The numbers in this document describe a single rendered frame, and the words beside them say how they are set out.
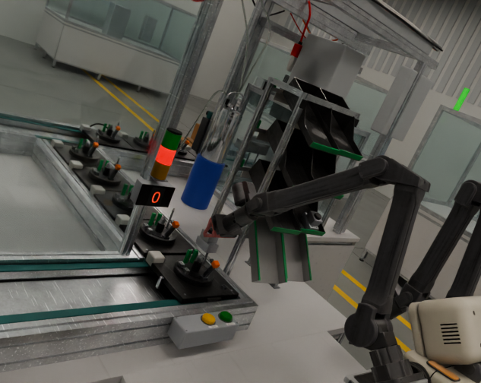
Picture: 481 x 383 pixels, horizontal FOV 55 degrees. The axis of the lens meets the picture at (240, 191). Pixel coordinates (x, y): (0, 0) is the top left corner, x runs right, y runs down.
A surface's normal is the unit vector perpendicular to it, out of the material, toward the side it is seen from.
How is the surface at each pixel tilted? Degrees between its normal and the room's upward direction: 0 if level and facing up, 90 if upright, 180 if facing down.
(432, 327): 90
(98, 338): 90
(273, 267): 45
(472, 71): 90
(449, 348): 90
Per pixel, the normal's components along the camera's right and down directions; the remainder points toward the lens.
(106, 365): 0.38, -0.88
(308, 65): -0.71, -0.09
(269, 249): 0.59, -0.32
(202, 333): 0.60, 0.46
